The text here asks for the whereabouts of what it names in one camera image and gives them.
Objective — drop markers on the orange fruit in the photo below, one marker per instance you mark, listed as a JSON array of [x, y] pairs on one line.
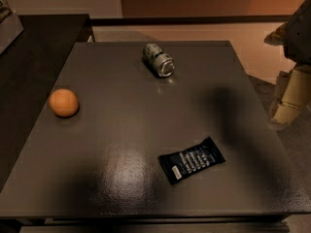
[[64, 103]]

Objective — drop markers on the grey box on side table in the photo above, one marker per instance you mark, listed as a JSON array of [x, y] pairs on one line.
[[10, 25]]

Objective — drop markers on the black snack bar wrapper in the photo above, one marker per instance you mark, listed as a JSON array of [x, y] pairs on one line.
[[182, 164]]

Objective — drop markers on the silver green 7up can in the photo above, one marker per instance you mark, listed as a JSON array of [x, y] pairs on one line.
[[161, 62]]

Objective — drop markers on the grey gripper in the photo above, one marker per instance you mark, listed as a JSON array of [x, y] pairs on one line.
[[298, 38]]

